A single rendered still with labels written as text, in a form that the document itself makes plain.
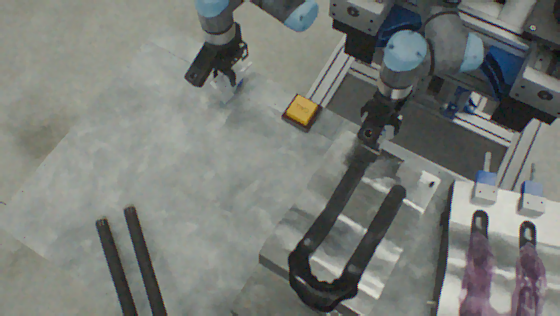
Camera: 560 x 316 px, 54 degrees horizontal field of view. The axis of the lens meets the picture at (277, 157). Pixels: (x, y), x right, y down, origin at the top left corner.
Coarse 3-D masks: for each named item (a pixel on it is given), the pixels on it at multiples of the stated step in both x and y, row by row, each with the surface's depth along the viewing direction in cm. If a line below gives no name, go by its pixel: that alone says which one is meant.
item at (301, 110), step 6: (300, 96) 143; (294, 102) 142; (300, 102) 142; (306, 102) 142; (312, 102) 142; (288, 108) 142; (294, 108) 142; (300, 108) 142; (306, 108) 142; (312, 108) 142; (288, 114) 142; (294, 114) 141; (300, 114) 141; (306, 114) 141; (312, 114) 142; (300, 120) 141; (306, 120) 140
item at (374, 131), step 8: (376, 104) 122; (384, 104) 121; (392, 104) 121; (376, 112) 122; (384, 112) 121; (392, 112) 122; (368, 120) 122; (376, 120) 122; (384, 120) 121; (360, 128) 123; (368, 128) 122; (376, 128) 122; (360, 136) 123; (368, 136) 122; (376, 136) 122
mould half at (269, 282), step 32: (352, 160) 130; (384, 160) 130; (320, 192) 127; (384, 192) 127; (416, 192) 126; (288, 224) 121; (352, 224) 124; (320, 256) 117; (384, 256) 120; (256, 288) 121; (288, 288) 121
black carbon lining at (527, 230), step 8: (472, 216) 127; (480, 216) 128; (472, 224) 127; (480, 224) 127; (520, 224) 126; (528, 224) 127; (480, 232) 126; (520, 232) 126; (528, 232) 126; (536, 232) 125; (520, 240) 125; (528, 240) 125
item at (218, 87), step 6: (246, 66) 148; (216, 78) 144; (222, 78) 144; (210, 84) 143; (216, 84) 143; (222, 84) 143; (240, 84) 147; (216, 90) 143; (222, 90) 142; (216, 96) 147; (222, 96) 143; (228, 96) 145
